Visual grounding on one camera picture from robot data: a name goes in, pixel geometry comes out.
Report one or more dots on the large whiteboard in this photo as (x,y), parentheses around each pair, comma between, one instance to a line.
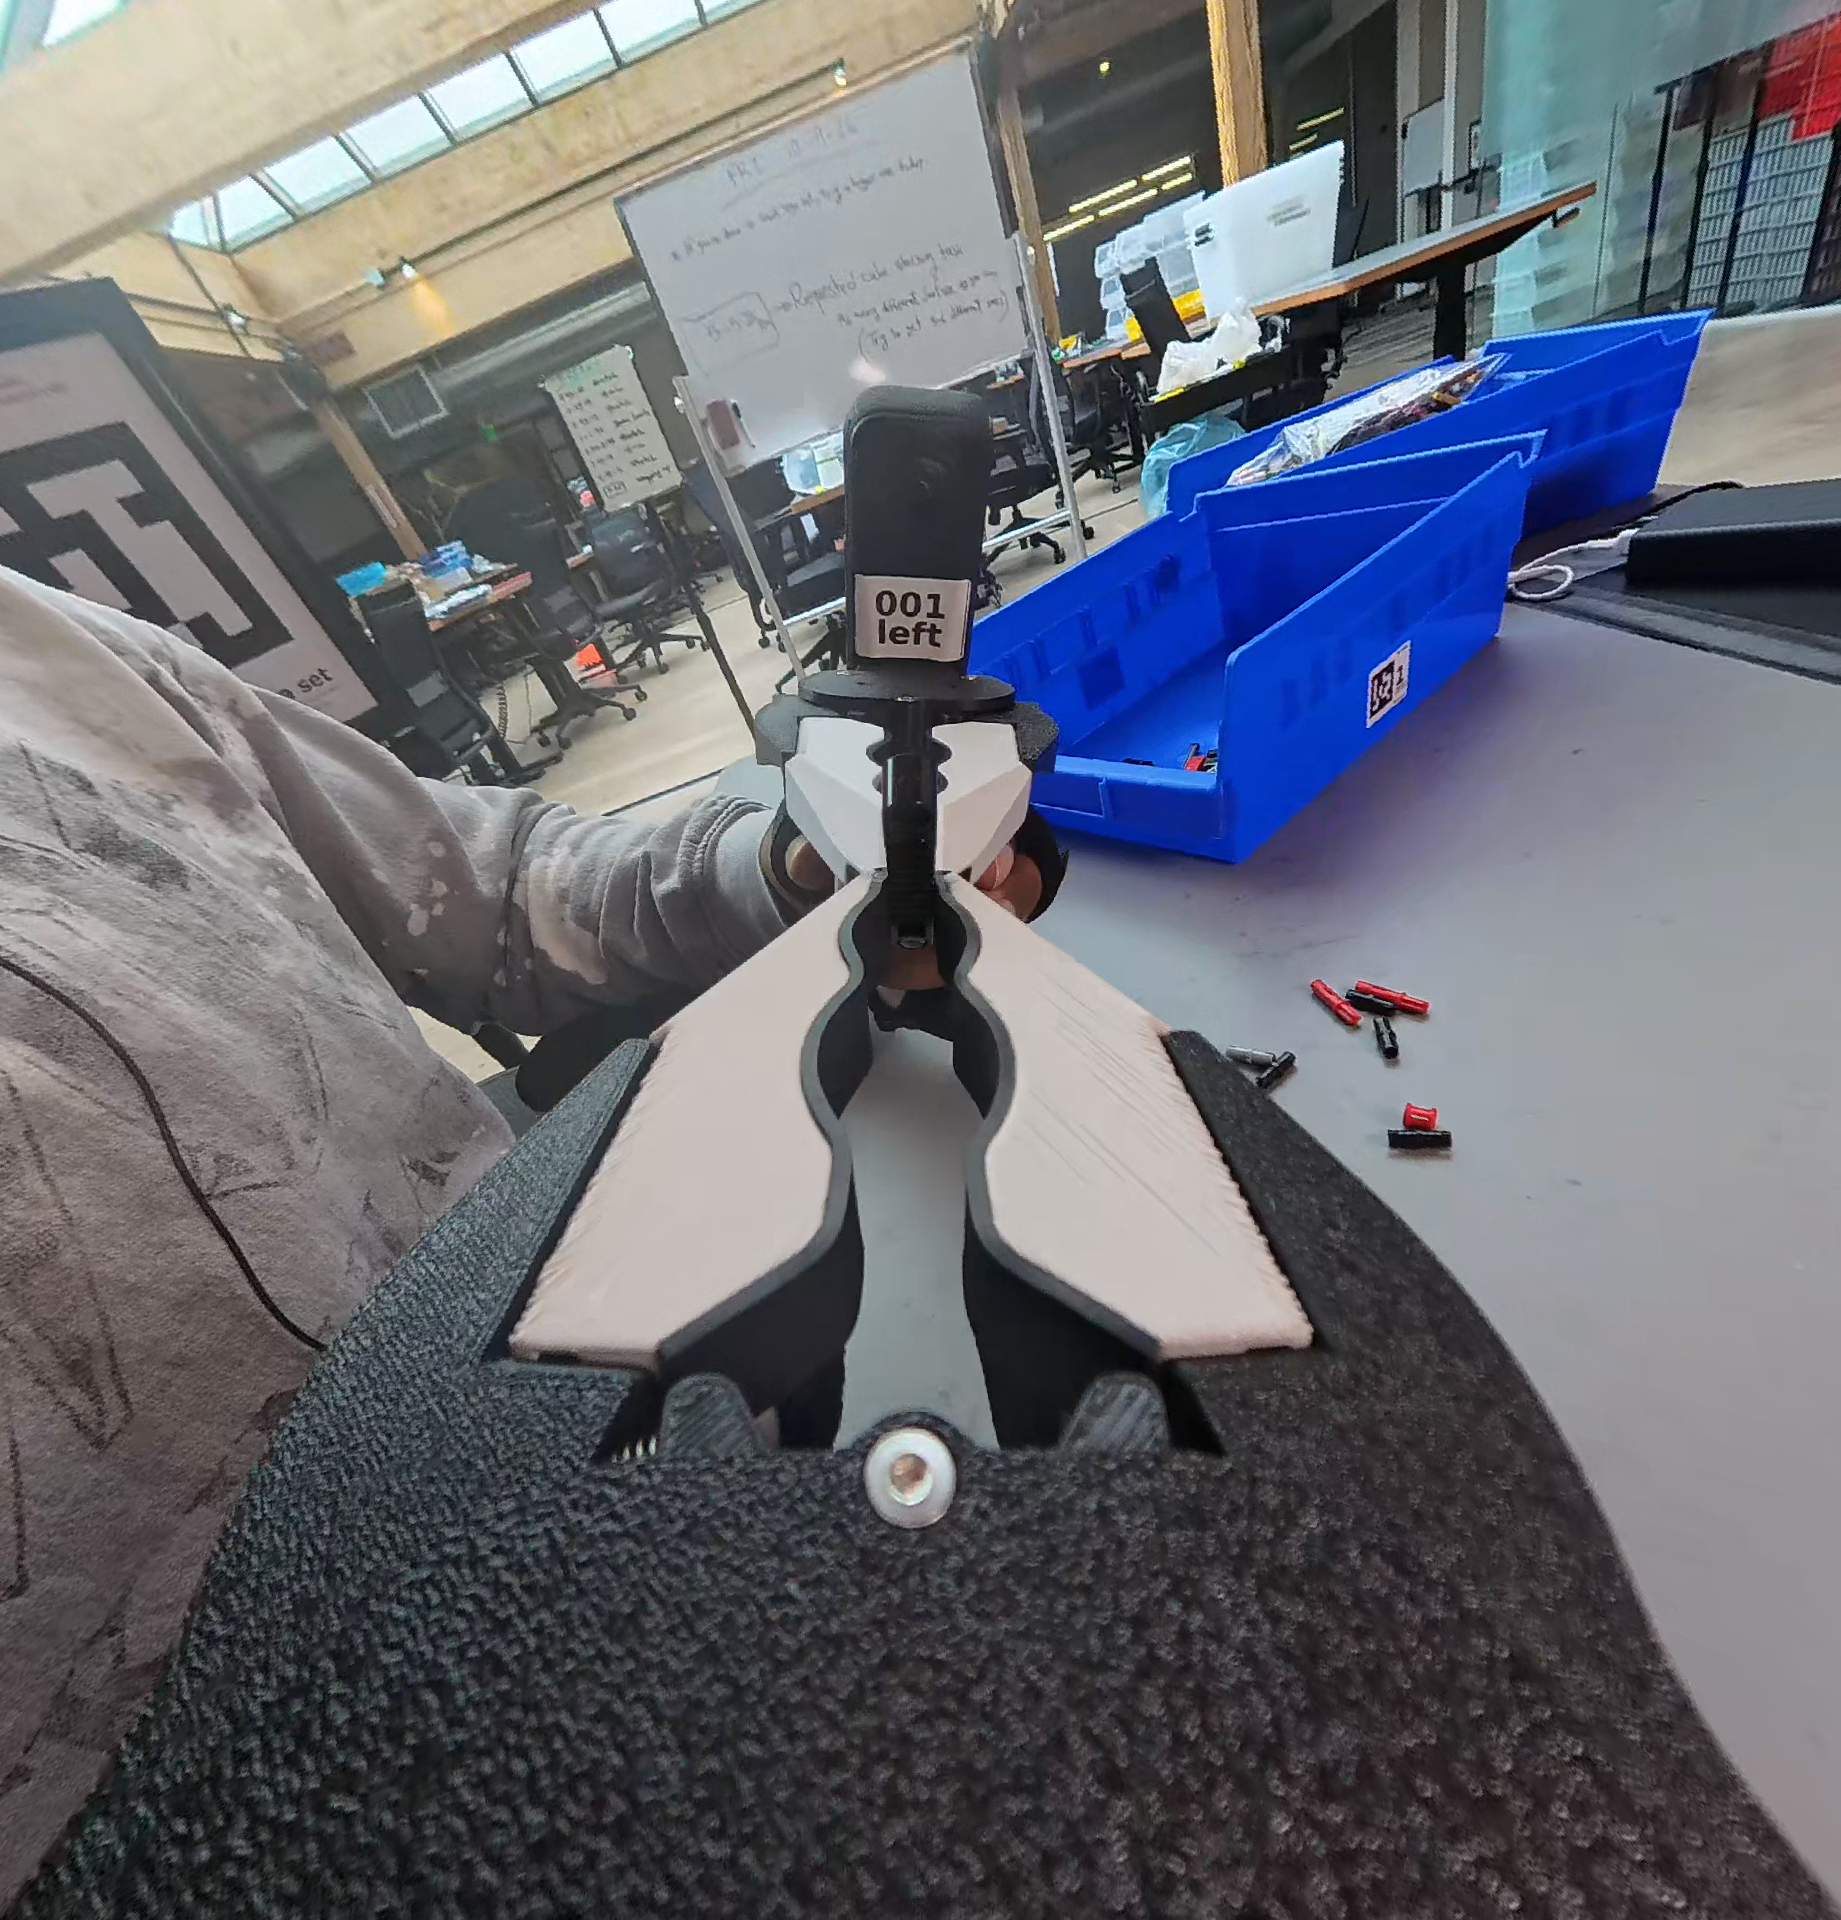
(831,270)

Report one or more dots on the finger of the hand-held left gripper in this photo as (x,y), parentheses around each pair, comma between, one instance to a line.
(831,794)
(987,810)

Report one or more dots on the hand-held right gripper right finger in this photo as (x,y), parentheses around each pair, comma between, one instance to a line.
(1131,1184)

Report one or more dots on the grey desk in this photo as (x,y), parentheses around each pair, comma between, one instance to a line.
(1459,840)

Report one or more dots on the stack of clear storage boxes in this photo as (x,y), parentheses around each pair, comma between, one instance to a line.
(1265,224)

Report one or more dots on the black toy brick beam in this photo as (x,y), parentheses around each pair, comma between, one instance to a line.
(910,840)

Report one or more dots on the teal plastic bag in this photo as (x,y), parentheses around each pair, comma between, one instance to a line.
(1183,465)

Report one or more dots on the black power adapter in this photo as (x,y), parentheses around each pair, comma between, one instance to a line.
(1759,532)

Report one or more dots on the rack of small storage drawers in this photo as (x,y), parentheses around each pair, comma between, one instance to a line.
(1759,194)

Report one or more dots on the small whiteboard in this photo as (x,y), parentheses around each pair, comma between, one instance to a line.
(614,428)

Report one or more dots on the white plastic bag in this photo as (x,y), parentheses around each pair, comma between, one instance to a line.
(1205,353)

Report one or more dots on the bag of toy brick parts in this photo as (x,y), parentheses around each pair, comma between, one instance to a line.
(1369,420)

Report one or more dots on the blue plastic bin with tag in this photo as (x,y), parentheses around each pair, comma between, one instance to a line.
(1310,720)

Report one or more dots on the person's grey printed sweatshirt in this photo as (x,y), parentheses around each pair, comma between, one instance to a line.
(111,1200)

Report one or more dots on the person's left hand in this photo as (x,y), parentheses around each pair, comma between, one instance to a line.
(1018,897)

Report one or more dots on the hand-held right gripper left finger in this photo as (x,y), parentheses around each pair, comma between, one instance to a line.
(695,1184)

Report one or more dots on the group of small toy pins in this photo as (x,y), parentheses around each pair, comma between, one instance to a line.
(1394,999)

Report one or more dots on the black office chair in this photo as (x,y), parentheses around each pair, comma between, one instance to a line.
(636,555)
(411,675)

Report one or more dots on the black framed marker poster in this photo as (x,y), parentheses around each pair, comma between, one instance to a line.
(111,495)

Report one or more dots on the wooden background table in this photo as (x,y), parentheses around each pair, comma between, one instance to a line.
(1429,248)

